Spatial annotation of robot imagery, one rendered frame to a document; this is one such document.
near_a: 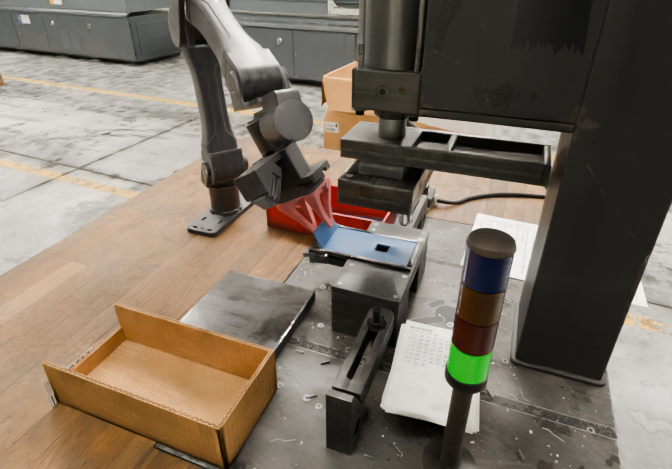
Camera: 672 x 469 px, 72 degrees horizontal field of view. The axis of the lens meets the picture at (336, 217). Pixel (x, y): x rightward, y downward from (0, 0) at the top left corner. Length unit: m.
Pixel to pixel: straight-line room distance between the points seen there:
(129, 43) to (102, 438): 7.03
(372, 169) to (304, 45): 5.20
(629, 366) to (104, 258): 1.90
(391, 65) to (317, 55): 5.15
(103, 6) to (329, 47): 3.45
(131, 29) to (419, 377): 7.10
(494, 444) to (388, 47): 0.48
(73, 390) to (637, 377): 1.93
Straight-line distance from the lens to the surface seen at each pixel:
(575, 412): 0.69
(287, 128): 0.64
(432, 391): 0.59
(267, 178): 0.65
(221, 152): 0.95
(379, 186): 0.59
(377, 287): 0.67
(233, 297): 0.77
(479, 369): 0.46
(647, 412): 2.08
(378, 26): 0.58
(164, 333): 0.70
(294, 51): 5.86
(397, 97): 0.58
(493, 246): 0.38
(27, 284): 0.97
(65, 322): 0.85
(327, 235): 0.76
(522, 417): 0.66
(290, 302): 0.75
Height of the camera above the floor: 1.39
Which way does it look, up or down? 29 degrees down
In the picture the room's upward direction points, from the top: straight up
